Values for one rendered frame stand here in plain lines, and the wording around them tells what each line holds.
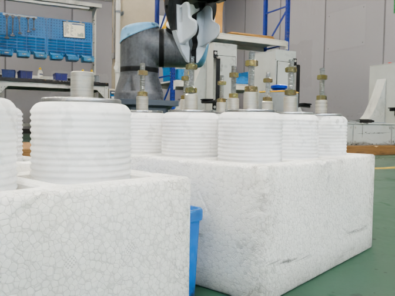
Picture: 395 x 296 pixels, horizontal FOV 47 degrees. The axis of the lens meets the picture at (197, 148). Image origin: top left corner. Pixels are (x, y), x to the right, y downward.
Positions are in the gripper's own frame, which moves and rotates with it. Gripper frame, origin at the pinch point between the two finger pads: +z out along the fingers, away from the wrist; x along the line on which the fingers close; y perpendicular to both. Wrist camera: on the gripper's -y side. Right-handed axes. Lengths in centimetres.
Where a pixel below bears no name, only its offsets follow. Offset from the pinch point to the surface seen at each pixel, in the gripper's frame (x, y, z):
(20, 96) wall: 150, -829, -34
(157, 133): -2.6, -6.0, 13.1
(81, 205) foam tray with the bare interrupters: -28.5, 29.8, 17.9
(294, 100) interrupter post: 14.5, 9.7, 7.1
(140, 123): -5.6, -6.5, 11.4
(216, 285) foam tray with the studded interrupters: -4.0, 14.2, 33.7
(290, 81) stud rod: 14.4, 8.9, 4.0
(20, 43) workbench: 101, -593, -94
